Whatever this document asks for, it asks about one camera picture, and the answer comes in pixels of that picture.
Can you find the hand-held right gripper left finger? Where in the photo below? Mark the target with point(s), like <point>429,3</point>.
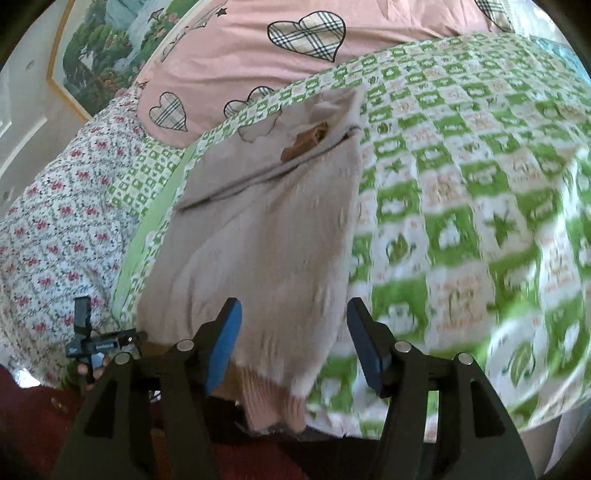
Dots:
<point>225,344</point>

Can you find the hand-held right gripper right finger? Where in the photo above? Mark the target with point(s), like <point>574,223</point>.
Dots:
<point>365,346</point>

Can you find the beige knit sweater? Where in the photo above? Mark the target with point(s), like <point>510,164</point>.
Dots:
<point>258,240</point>

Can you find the person's left hand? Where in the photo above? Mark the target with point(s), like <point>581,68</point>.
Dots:
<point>83,369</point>

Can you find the floral bed sheet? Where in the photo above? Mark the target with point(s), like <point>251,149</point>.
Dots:
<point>60,221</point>

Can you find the dark red cloth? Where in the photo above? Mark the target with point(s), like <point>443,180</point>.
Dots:
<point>32,424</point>

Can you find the green checked blanket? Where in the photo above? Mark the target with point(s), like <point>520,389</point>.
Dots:
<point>461,194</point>

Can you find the framed landscape painting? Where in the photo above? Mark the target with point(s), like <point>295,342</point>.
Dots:
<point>101,55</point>

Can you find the pink pillow with plaid hearts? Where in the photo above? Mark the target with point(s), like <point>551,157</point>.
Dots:
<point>240,60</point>

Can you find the light blue cloth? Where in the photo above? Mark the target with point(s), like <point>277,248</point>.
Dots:
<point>561,50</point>

